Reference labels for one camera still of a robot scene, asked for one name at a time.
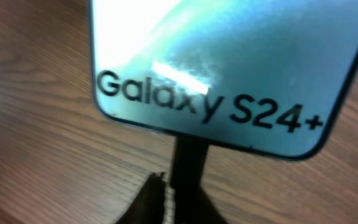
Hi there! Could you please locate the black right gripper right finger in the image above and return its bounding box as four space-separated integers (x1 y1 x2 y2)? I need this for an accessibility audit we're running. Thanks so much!
195 187 228 224

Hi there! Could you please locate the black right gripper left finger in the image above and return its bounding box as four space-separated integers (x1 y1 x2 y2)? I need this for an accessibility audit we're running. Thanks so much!
114 172 167 224

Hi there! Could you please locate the black USB-C charging cable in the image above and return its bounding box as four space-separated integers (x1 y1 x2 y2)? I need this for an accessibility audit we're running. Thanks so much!
168 135 211 224

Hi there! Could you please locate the blue Samsung Galaxy smartphone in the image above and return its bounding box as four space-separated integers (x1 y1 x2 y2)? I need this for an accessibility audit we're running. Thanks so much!
88 0 358 161

